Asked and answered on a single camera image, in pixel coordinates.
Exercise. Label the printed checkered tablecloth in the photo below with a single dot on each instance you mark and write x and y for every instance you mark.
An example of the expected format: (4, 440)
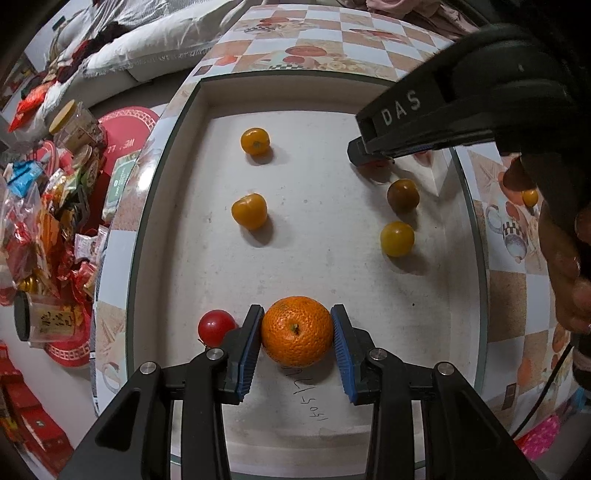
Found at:
(508, 295)

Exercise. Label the black-lid jar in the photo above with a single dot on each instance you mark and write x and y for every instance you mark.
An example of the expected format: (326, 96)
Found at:
(46, 323)

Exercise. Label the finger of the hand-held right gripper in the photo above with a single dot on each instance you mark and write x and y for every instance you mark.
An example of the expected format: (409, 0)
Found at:
(369, 154)

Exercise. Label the red gift boxes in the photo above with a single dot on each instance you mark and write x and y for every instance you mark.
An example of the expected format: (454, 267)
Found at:
(27, 415)

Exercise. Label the red round tray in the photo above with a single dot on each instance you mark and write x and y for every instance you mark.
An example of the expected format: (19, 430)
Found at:
(129, 129)

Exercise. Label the pile of snack packets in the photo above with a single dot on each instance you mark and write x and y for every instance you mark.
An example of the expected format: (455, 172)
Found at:
(55, 221)

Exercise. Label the yellow cherry tomato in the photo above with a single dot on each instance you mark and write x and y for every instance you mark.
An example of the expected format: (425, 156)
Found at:
(530, 197)
(397, 238)
(249, 211)
(255, 141)

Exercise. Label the green wet wipes pack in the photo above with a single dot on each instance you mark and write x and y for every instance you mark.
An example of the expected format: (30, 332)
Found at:
(117, 184)

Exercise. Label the large mandarin orange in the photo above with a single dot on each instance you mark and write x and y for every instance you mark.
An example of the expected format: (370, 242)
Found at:
(295, 332)

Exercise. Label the pink patterned bag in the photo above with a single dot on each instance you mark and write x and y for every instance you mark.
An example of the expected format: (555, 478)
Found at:
(540, 438)

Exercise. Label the white fringed blanket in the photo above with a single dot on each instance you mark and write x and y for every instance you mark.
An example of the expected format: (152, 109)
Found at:
(138, 50)

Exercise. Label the red round plate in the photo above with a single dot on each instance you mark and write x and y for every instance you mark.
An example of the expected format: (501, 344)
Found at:
(69, 355)

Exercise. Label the person's right hand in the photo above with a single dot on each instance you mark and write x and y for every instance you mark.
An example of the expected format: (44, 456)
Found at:
(561, 258)

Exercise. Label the yellow-lid plastic jar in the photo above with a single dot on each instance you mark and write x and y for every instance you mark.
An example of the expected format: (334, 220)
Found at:
(74, 124)

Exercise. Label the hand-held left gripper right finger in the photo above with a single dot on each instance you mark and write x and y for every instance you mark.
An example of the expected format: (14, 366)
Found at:
(341, 350)

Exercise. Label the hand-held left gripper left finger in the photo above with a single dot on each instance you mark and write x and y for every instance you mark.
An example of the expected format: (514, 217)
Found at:
(251, 341)

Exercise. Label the dark brown cherry tomato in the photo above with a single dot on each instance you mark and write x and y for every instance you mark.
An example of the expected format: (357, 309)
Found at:
(402, 195)

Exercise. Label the white rectangular tray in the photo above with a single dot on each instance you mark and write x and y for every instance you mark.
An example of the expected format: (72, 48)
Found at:
(323, 207)

